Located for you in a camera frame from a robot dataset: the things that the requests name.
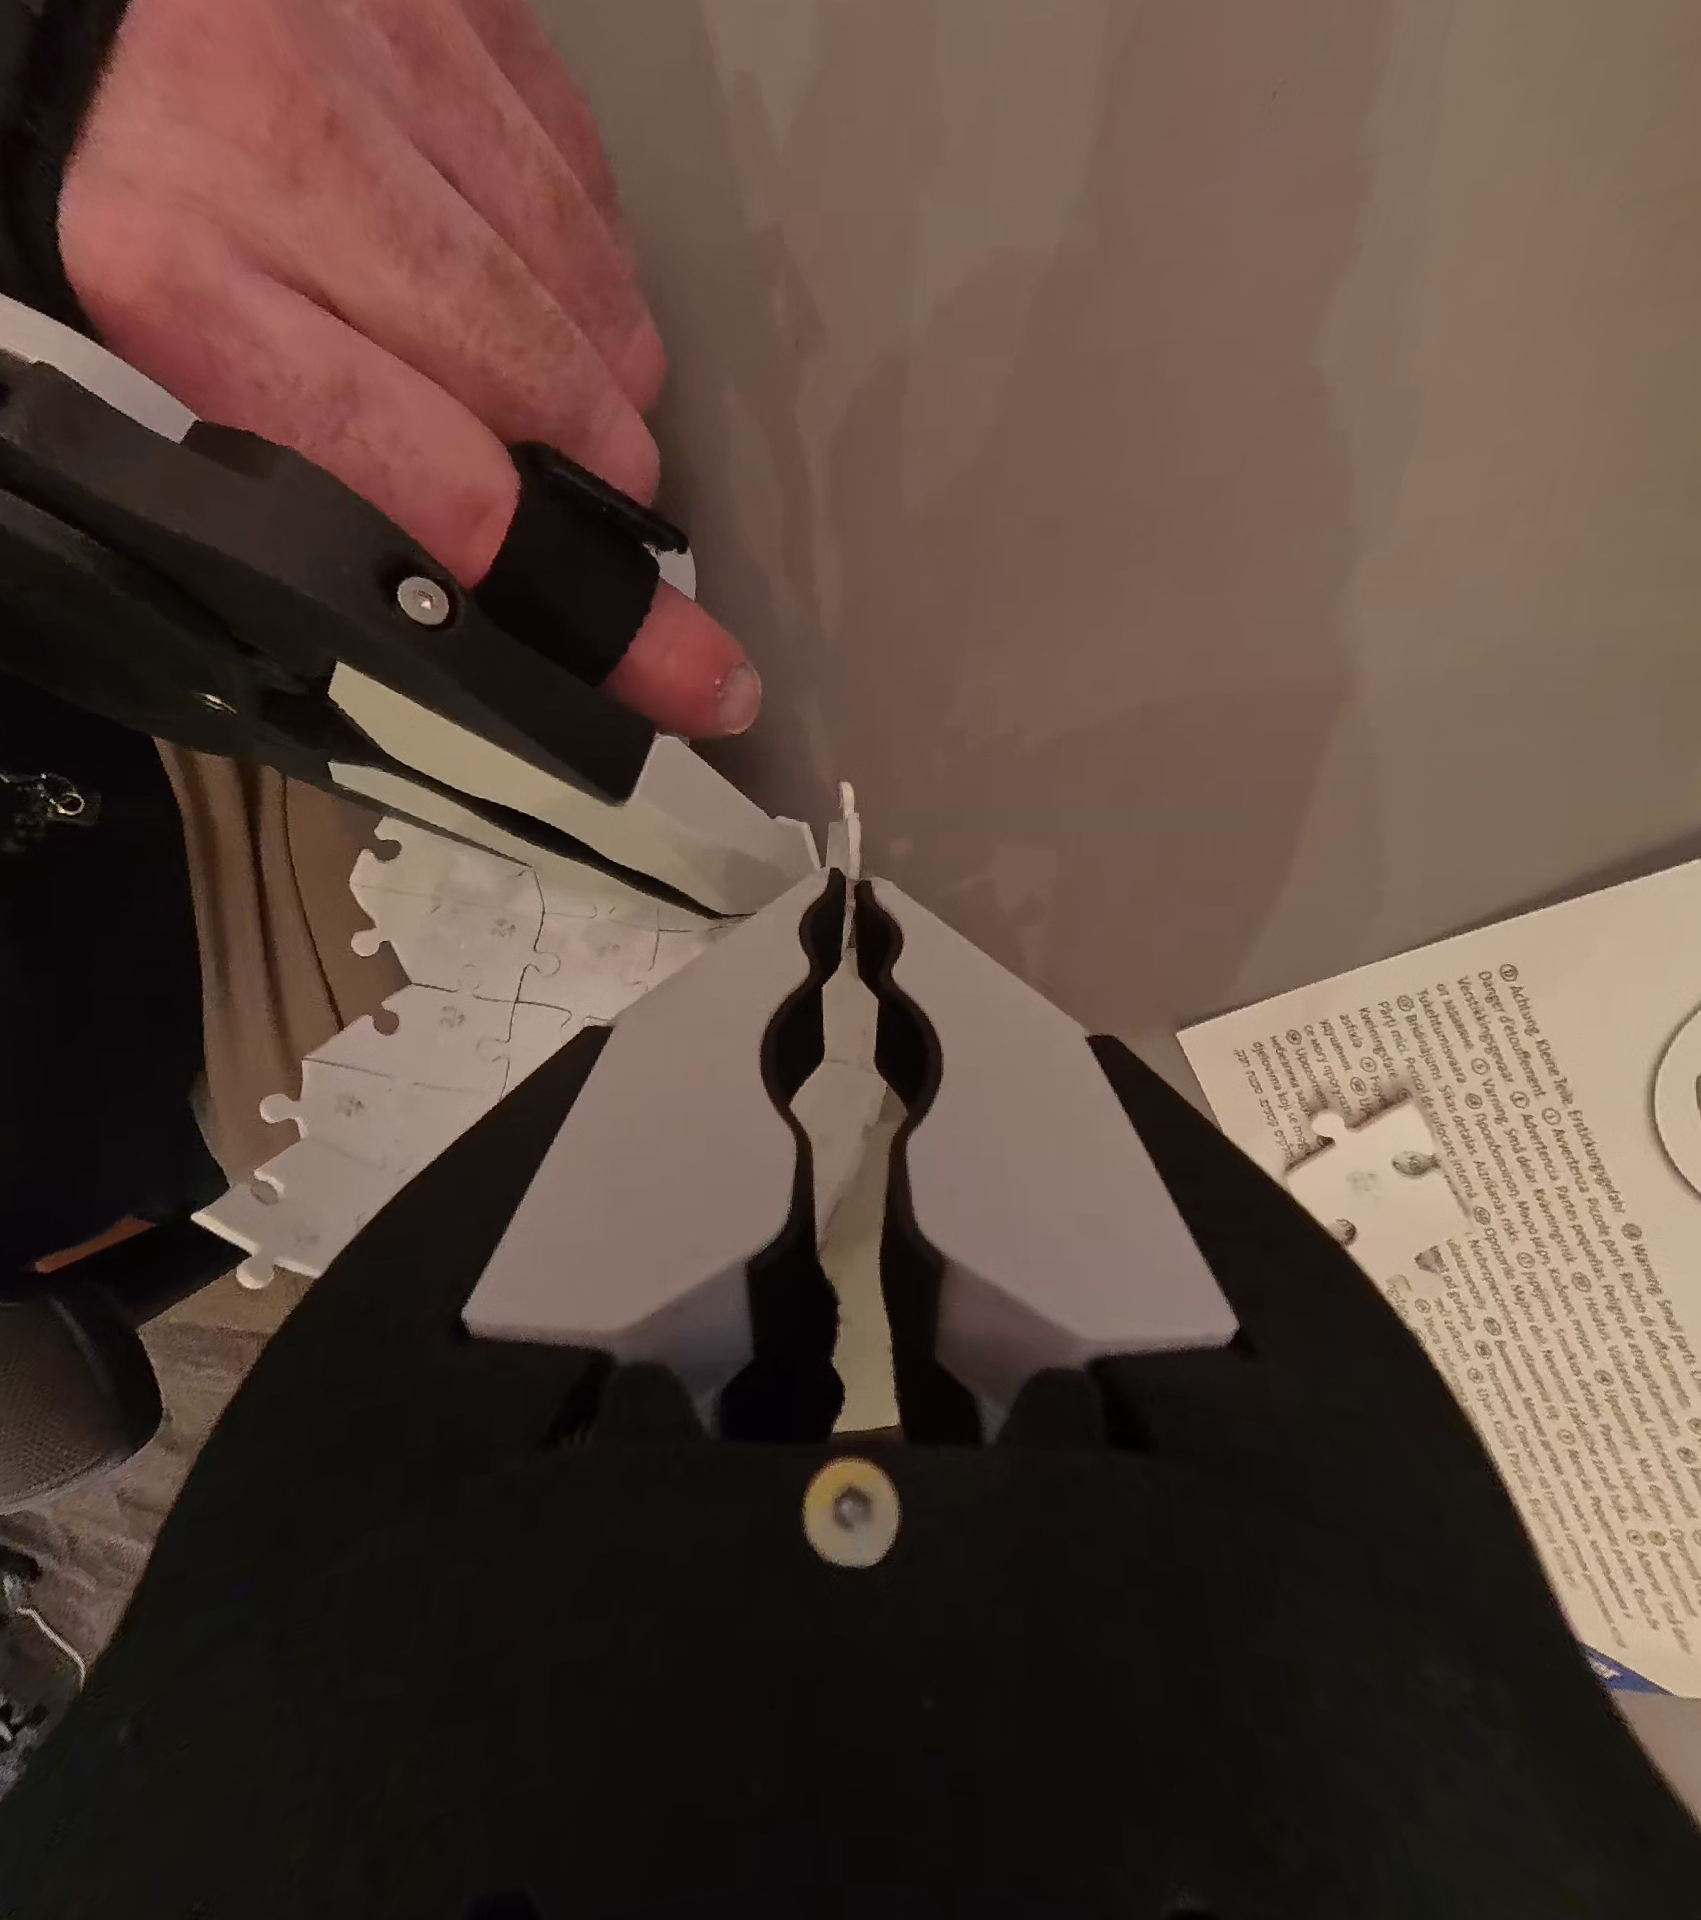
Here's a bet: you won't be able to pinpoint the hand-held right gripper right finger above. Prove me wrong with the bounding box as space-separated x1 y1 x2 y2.
855 876 1240 1427

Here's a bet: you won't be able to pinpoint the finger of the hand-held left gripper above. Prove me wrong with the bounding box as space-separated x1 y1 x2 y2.
322 755 727 921
329 666 810 913

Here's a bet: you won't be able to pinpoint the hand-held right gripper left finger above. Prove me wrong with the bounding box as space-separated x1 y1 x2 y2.
460 866 854 1427

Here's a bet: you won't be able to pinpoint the person's dark clothing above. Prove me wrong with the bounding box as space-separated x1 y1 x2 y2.
0 615 228 1309

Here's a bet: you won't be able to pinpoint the person's beige trousers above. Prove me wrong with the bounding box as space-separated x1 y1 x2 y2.
158 742 391 1085

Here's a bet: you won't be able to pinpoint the person's left hand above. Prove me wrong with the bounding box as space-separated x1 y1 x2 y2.
54 0 764 740

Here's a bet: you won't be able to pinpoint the printed instruction sheet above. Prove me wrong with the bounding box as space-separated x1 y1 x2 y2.
1175 816 1701 1711

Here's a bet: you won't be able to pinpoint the grey mesh object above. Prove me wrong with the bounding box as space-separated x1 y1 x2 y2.
0 1276 167 1519

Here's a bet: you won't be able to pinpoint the small white puzzle piece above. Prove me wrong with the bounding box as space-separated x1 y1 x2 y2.
791 782 893 1268

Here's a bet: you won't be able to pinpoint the partly built puzzle ball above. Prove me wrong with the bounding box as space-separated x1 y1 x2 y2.
189 816 796 1294

